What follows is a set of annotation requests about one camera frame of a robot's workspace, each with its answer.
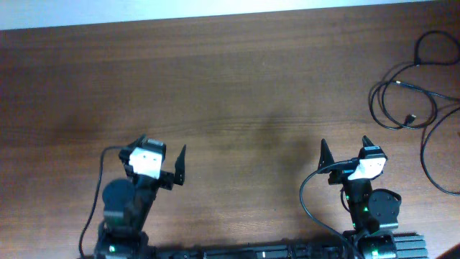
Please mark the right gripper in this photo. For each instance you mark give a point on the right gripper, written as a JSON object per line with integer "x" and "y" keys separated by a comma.
{"x": 338, "y": 175}

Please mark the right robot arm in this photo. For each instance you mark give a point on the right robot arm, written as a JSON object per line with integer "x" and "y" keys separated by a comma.
{"x": 373, "y": 211}

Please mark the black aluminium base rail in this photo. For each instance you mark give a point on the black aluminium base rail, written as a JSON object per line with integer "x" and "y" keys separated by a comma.
{"x": 398, "y": 246}

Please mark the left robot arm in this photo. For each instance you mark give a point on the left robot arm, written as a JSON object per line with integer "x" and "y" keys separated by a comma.
{"x": 127, "y": 201}

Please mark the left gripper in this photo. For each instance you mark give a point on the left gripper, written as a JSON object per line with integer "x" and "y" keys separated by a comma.
{"x": 167, "y": 179}

